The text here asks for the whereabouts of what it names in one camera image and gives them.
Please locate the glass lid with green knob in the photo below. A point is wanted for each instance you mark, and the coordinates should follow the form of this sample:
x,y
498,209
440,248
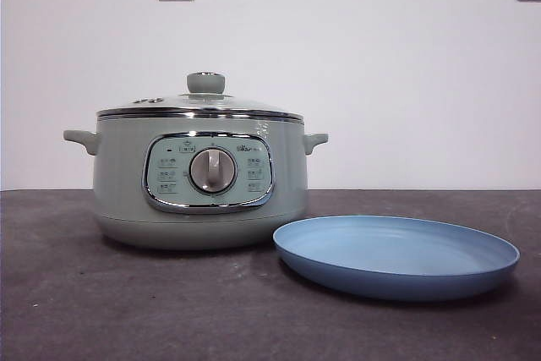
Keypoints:
x,y
205,82

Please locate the blue round plate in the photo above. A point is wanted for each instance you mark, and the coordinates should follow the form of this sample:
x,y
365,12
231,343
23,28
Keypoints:
x,y
380,251

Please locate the pale green electric steamer pot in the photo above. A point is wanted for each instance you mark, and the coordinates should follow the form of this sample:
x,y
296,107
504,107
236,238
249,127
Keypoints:
x,y
122,192

